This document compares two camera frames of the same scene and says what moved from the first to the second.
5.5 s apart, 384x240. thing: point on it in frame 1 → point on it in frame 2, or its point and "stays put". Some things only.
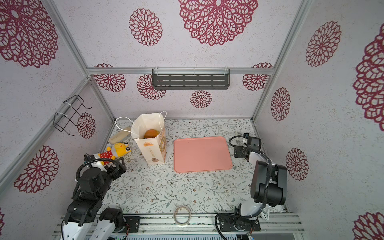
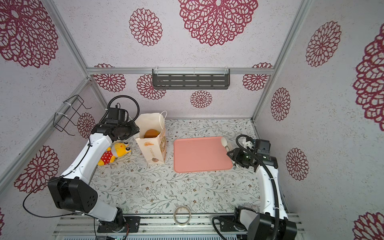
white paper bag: (148, 131) stays put
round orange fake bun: (151, 133) stays put
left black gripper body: (122, 170) → (128, 130)
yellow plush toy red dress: (118, 150) stays put
